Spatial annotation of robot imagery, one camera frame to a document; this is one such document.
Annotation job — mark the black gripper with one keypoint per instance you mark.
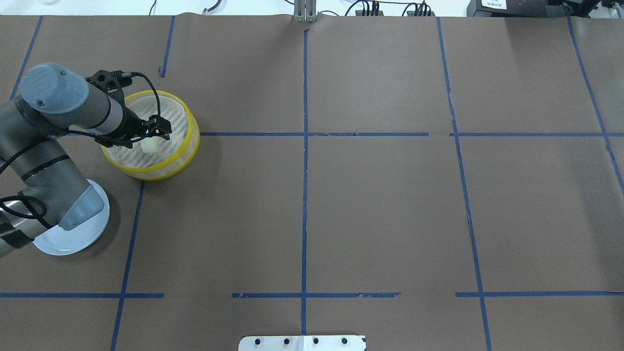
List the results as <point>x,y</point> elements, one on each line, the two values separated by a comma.
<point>130,124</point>

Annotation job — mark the white steamed bun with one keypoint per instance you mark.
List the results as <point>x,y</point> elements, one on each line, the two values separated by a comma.
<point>149,145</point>

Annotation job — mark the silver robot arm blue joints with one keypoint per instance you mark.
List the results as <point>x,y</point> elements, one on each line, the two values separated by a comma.
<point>53,100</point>

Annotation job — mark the yellow bamboo steamer basket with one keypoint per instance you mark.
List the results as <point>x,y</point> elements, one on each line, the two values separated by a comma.
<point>173,156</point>

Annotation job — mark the light blue plate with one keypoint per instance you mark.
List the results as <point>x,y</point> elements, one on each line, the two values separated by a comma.
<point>58,241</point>

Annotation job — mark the orange black usb hub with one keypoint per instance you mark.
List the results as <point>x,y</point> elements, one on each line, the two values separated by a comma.
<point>370,8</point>

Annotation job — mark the black desktop computer box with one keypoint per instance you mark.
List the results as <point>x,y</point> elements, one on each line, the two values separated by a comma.
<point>545,8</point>

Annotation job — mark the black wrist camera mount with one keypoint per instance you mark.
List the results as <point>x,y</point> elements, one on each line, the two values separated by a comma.
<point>111,82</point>

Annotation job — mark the aluminium frame post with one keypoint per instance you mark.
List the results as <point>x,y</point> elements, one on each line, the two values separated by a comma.
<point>305,11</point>

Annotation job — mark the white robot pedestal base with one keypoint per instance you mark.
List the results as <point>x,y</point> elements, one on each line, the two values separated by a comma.
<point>303,343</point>

